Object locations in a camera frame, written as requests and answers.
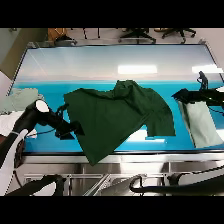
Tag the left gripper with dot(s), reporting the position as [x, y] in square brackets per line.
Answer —
[69, 129]

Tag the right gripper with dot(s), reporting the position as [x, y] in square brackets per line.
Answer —
[186, 95]

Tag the dark green T-shirt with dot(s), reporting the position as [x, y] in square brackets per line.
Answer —
[113, 120]

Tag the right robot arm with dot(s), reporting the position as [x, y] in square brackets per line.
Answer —
[200, 188]

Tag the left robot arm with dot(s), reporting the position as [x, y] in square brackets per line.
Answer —
[30, 117]

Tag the white garment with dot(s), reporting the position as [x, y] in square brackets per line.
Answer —
[8, 122]

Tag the black office chair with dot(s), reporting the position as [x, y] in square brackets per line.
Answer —
[137, 34]
[178, 32]

